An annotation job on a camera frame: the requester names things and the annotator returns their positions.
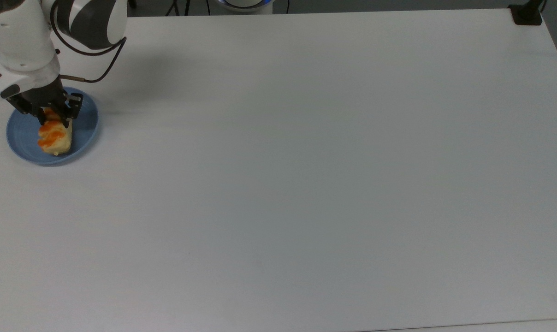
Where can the blue round plate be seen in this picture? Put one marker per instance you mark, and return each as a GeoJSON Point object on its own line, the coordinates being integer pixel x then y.
{"type": "Point", "coordinates": [82, 131]}

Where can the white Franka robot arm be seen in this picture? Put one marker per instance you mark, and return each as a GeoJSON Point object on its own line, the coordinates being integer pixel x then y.
{"type": "Point", "coordinates": [25, 27]}

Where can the black tripod legs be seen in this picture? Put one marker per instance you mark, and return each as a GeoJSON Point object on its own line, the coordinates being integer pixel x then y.
{"type": "Point", "coordinates": [173, 8]}

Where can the black table clamp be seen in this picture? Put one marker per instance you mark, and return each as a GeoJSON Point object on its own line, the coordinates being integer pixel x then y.
{"type": "Point", "coordinates": [527, 14]}

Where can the orange glazed bread loaf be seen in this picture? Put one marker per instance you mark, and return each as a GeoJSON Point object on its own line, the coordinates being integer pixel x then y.
{"type": "Point", "coordinates": [55, 136]}

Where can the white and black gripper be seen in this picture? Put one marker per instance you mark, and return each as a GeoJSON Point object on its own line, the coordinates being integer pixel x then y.
{"type": "Point", "coordinates": [22, 83]}

